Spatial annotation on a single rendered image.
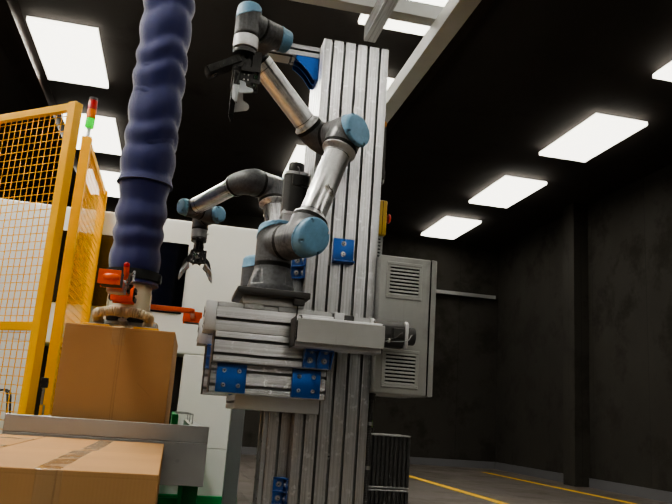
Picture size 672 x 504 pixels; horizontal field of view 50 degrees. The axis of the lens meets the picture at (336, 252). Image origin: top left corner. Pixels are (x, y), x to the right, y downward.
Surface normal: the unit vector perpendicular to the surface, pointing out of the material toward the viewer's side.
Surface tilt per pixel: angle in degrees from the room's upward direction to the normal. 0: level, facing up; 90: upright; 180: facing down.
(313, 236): 97
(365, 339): 90
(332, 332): 90
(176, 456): 90
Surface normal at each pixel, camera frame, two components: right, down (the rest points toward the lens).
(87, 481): 0.22, -0.21
